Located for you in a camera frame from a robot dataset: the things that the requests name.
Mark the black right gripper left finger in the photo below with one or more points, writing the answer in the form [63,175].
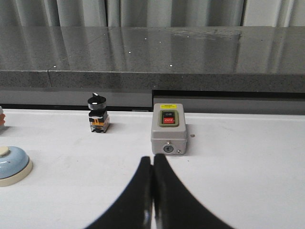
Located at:
[133,208]

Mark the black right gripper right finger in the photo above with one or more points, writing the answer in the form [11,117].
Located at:
[175,206]

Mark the blue desk bell cream base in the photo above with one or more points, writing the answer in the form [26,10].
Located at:
[15,165]

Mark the grey stone counter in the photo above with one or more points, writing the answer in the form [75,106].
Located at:
[245,70]

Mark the grey curtain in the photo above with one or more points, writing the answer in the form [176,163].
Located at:
[152,13]

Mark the grey on off switch box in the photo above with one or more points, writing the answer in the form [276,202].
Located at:
[168,133]

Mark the black selector switch orange body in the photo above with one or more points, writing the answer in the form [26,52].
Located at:
[98,117]

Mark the green pushbutton switch white body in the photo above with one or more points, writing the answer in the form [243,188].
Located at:
[2,118]

